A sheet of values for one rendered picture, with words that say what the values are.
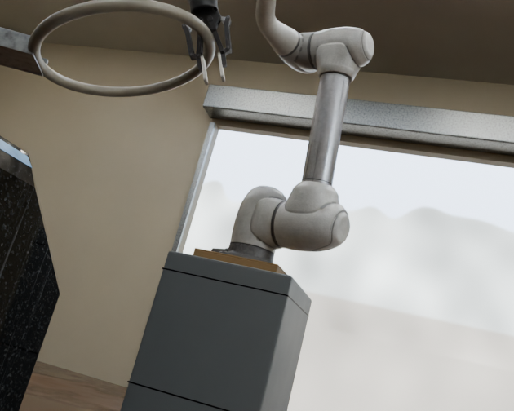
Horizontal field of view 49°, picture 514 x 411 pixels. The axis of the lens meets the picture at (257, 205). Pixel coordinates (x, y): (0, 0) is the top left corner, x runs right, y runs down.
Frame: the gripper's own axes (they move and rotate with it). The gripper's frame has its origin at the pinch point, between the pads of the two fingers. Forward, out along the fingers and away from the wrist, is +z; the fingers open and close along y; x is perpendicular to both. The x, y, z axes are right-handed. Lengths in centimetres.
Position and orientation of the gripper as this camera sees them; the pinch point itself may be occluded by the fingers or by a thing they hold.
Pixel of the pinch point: (213, 69)
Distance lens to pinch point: 151.5
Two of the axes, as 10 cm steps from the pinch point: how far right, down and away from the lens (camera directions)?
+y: -9.8, 1.6, 0.7
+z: 1.5, 9.7, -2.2
